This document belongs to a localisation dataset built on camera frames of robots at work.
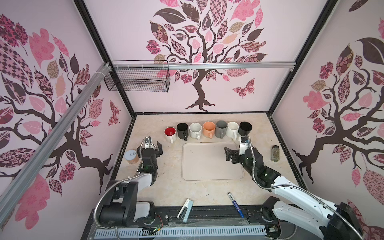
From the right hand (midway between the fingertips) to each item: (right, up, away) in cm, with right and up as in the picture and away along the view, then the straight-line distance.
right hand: (232, 145), depth 80 cm
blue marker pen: (0, -30, -4) cm, 31 cm away
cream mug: (-21, +8, +24) cm, 33 cm away
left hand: (-48, -1, +9) cm, 49 cm away
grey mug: (-4, +9, +17) cm, 20 cm away
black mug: (-29, +7, +19) cm, 36 cm away
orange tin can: (-61, -7, +10) cm, 62 cm away
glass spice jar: (+31, -7, +13) cm, 34 cm away
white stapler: (-26, -33, -7) cm, 42 cm away
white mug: (-39, +6, +23) cm, 45 cm away
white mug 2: (+5, +8, +21) cm, 24 cm away
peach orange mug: (-11, +9, +26) cm, 29 cm away
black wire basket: (-57, +44, +15) cm, 74 cm away
